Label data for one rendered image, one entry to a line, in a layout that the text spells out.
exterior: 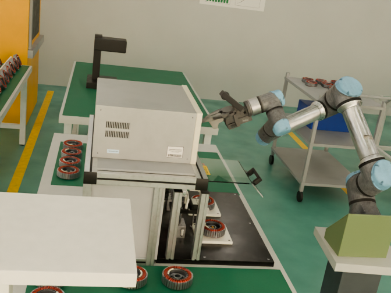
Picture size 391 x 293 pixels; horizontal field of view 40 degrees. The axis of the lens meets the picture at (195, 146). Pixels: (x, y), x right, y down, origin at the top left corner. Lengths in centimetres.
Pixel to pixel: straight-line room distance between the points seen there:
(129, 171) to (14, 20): 378
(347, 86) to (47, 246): 162
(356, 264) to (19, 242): 151
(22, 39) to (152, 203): 381
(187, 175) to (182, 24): 556
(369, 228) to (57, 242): 147
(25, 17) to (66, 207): 419
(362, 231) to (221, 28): 545
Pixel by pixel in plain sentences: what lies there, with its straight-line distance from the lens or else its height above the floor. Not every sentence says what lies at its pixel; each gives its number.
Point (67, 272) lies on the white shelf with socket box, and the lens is 117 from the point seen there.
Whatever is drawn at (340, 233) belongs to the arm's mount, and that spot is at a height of 84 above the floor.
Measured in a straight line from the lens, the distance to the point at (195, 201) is 220.
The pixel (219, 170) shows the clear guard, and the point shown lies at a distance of 216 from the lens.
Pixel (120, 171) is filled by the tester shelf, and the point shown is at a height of 111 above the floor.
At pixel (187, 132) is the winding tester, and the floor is 124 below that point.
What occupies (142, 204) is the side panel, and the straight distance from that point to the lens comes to 195.
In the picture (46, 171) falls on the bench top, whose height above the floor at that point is 75.
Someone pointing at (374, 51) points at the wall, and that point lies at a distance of 831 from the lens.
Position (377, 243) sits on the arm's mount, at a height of 82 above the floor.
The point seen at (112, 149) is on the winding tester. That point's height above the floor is 115.
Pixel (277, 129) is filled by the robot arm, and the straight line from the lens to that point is 226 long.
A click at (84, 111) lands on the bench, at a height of 75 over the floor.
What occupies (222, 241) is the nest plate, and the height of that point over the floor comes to 78.
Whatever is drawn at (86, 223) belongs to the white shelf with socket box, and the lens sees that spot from 136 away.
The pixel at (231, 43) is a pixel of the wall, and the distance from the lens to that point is 756.
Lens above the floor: 185
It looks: 19 degrees down
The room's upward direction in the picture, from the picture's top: 8 degrees clockwise
